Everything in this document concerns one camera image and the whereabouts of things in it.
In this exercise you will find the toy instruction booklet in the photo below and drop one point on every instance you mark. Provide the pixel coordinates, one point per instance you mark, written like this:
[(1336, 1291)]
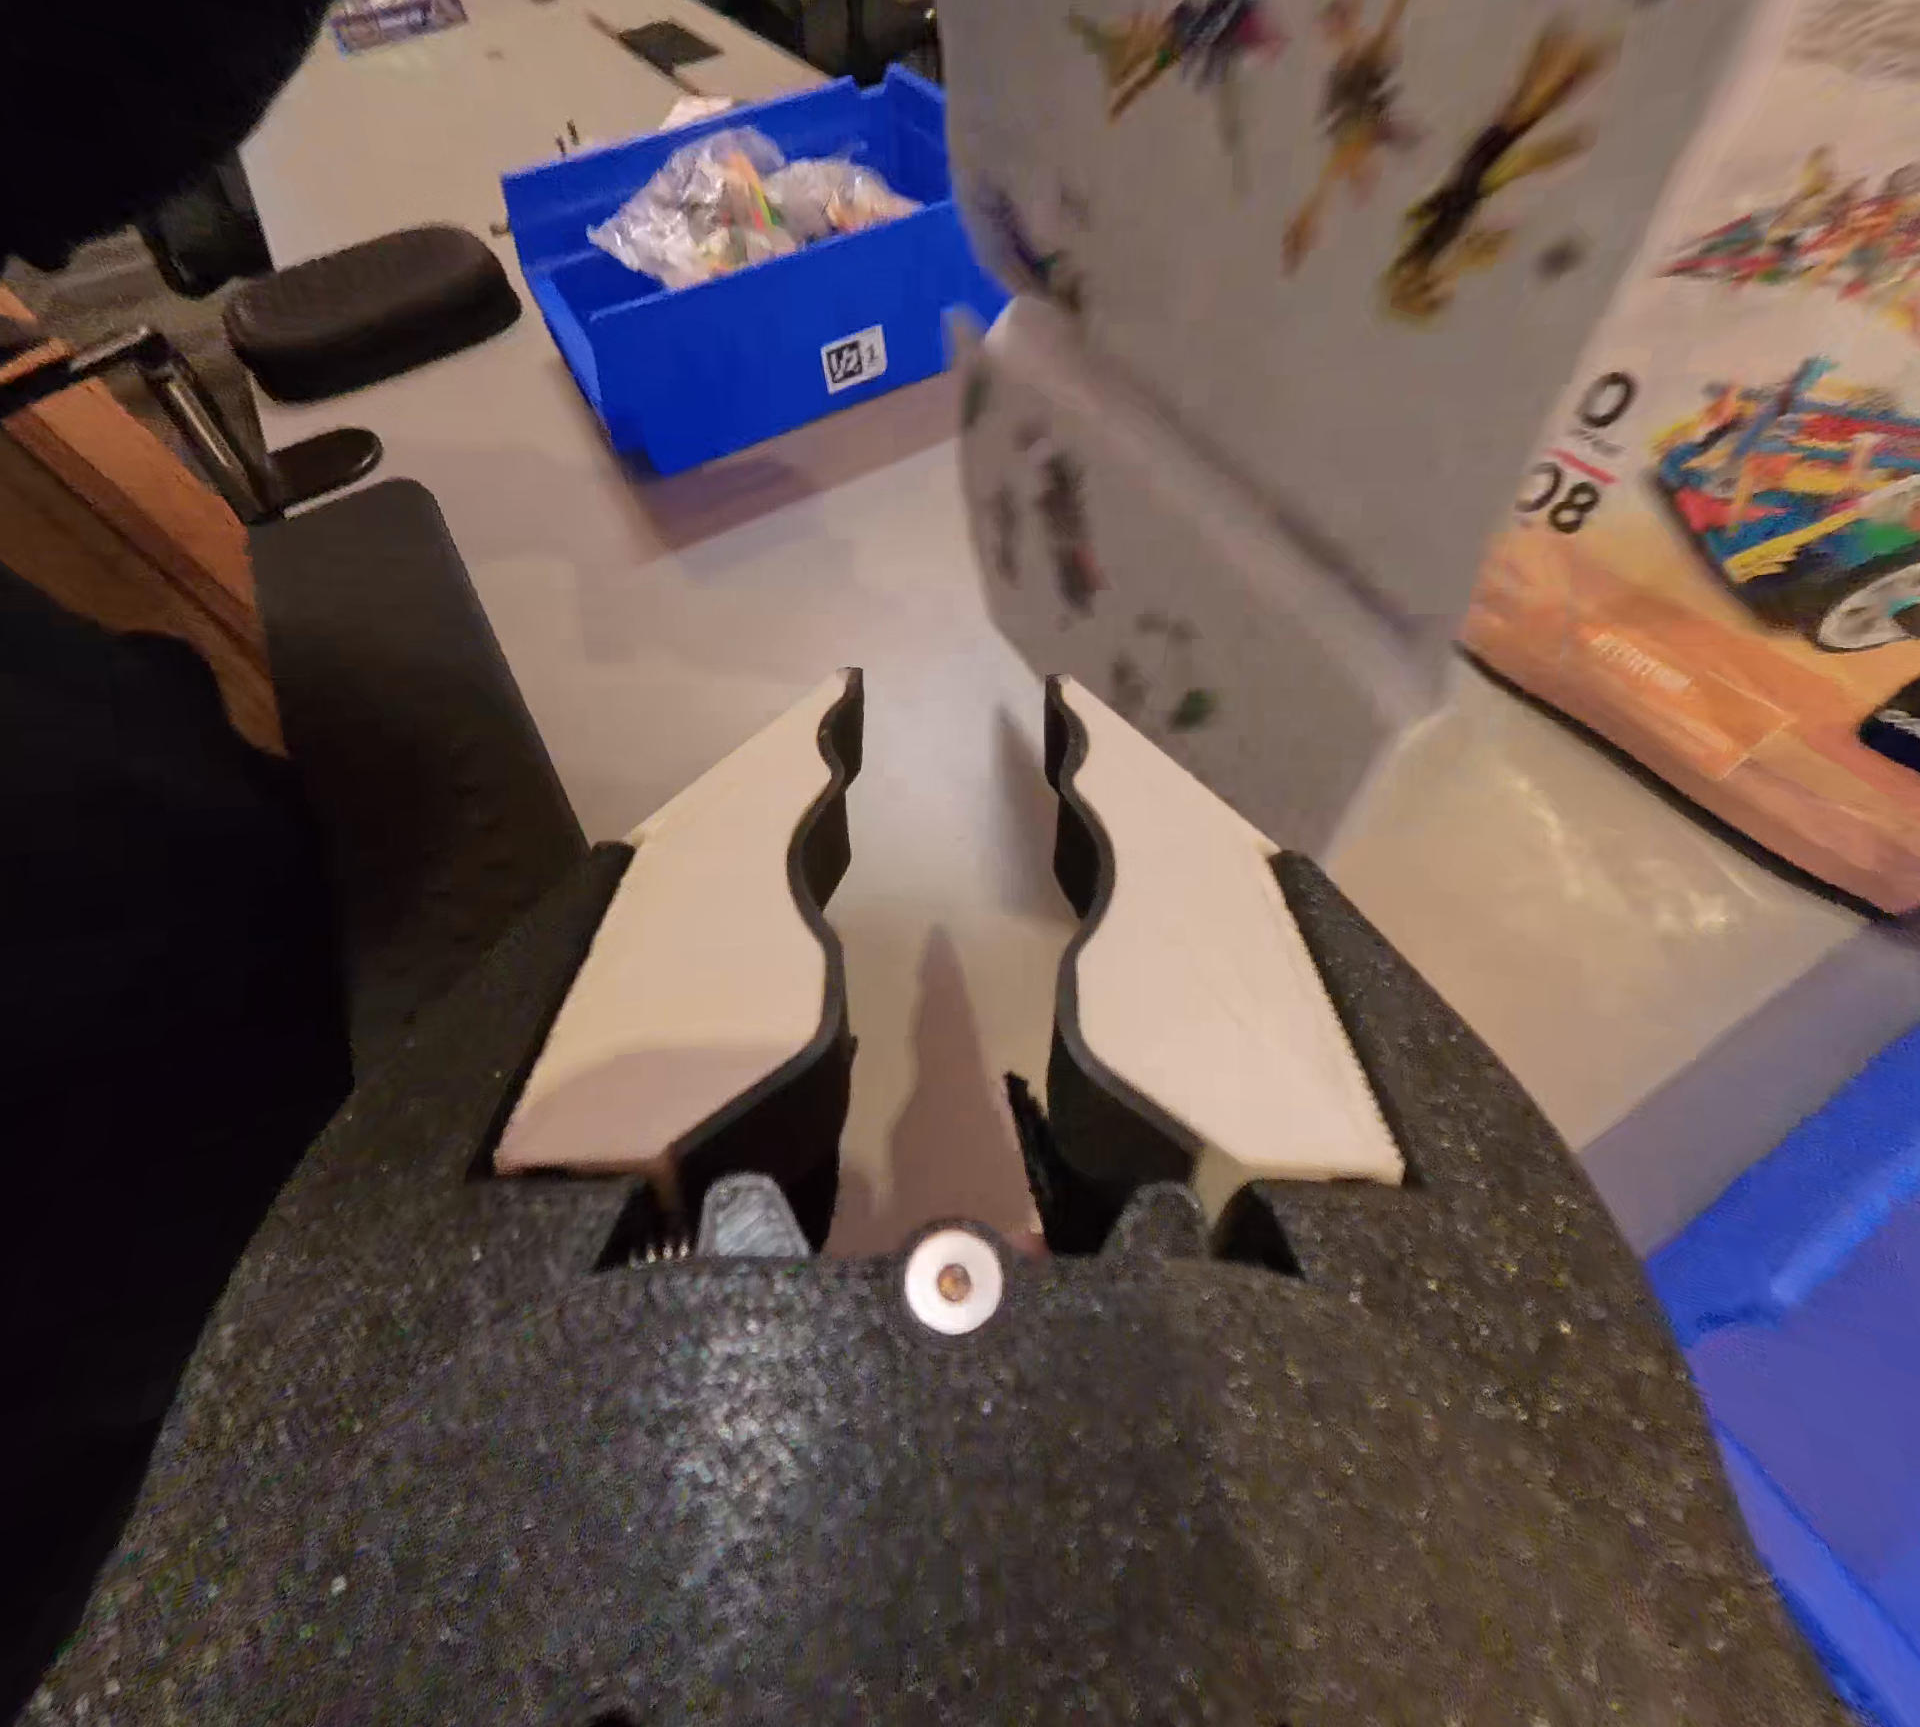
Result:
[(1275, 181)]

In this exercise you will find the blue printed box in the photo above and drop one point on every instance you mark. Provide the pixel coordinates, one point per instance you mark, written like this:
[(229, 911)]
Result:
[(392, 10)]

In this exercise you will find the black chair armrest pad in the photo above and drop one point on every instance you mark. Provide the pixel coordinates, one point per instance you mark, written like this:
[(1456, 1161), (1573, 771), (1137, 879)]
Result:
[(405, 737), (360, 309)]

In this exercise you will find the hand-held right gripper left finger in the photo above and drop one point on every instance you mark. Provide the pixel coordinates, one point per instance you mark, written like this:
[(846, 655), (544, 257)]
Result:
[(674, 1007)]

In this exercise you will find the toy building set bag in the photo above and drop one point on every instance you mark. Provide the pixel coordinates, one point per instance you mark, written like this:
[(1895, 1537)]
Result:
[(1725, 481)]

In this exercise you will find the blue plastic bin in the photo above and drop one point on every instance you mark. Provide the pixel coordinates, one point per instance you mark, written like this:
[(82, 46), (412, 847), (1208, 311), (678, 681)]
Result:
[(1801, 1307), (720, 361)]

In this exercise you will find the person's black-clothed torso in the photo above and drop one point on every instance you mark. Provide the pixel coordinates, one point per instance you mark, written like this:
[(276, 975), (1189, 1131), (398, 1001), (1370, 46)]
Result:
[(134, 1007)]

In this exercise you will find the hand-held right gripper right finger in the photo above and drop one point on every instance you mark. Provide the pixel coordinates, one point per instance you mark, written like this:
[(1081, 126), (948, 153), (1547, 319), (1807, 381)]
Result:
[(1230, 1007)]

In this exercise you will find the small black flat object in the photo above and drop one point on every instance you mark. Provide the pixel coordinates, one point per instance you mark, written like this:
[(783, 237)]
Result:
[(663, 46)]

